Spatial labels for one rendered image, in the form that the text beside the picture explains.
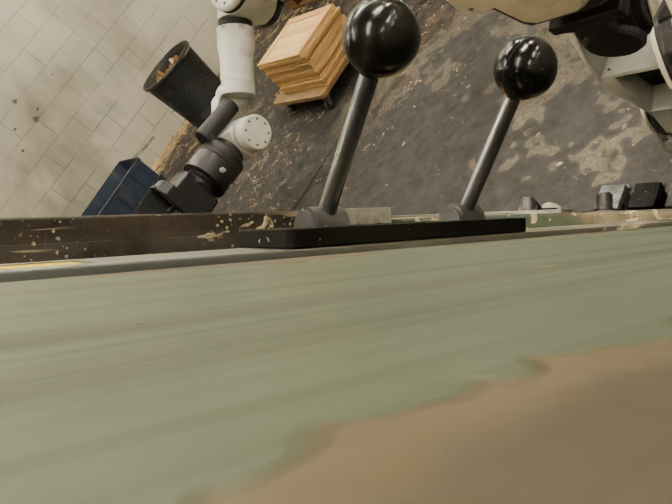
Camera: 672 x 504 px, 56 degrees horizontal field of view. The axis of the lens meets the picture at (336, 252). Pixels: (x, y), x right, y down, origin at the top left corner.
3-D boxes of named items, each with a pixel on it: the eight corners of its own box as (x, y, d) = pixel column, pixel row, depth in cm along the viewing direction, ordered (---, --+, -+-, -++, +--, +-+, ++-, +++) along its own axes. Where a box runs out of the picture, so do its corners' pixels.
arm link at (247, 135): (220, 184, 124) (252, 144, 129) (248, 179, 116) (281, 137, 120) (178, 142, 118) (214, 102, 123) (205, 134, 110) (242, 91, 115)
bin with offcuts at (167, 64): (257, 93, 510) (196, 34, 475) (223, 143, 496) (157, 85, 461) (228, 99, 551) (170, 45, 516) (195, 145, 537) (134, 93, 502)
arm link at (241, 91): (240, 157, 128) (237, 90, 128) (264, 152, 121) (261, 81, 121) (211, 156, 124) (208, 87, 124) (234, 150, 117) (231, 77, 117)
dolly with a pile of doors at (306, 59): (375, 48, 408) (335, 0, 386) (335, 111, 394) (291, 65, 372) (321, 62, 457) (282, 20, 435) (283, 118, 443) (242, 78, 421)
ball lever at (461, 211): (493, 246, 43) (581, 50, 37) (457, 249, 41) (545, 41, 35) (454, 219, 45) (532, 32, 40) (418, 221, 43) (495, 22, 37)
